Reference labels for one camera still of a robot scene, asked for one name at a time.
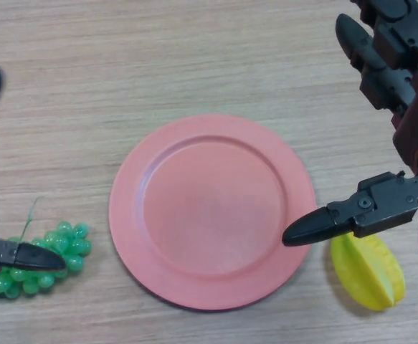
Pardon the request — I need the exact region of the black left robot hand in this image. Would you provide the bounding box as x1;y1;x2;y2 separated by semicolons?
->
0;19;67;272

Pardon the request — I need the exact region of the pink round plate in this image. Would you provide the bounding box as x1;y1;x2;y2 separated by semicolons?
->
108;114;318;312

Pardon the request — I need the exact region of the yellow starfruit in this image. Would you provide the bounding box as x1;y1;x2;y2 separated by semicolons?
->
330;231;407;312

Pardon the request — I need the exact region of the green grape bunch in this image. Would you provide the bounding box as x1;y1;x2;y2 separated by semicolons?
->
0;196;93;299

